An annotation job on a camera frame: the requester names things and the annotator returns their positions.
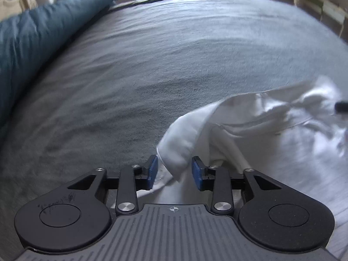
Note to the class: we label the white shirt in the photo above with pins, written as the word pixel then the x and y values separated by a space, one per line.
pixel 244 130

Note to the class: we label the teal pillow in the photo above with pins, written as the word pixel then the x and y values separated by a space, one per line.
pixel 35 38

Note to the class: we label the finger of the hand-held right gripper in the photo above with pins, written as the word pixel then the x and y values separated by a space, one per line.
pixel 342 107

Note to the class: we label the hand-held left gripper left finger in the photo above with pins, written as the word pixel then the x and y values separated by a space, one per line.
pixel 152 172

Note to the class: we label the grey bed blanket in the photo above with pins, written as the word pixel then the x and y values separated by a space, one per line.
pixel 136 73

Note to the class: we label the white rack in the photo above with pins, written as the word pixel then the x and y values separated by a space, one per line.
pixel 323 4

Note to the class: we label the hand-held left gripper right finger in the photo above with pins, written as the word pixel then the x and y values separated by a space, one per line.
pixel 196 172

